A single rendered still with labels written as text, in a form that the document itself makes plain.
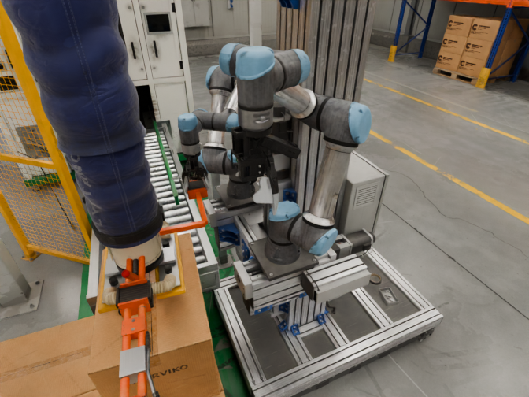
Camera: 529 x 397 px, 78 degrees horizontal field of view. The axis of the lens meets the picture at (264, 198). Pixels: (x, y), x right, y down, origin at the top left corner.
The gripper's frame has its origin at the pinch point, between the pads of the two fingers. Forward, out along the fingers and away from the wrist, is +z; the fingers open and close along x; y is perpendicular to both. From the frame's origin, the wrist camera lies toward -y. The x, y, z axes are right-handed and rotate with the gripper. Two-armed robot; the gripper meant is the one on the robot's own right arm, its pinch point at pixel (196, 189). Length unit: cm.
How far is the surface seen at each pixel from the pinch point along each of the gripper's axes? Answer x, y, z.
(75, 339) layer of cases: -67, 14, 64
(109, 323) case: -41, 42, 24
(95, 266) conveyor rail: -61, -28, 59
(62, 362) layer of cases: -71, 25, 64
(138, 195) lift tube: -20.2, 37.8, -25.1
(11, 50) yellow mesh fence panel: -76, -79, -49
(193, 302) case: -10.1, 42.4, 23.8
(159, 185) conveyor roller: -22, -118, 65
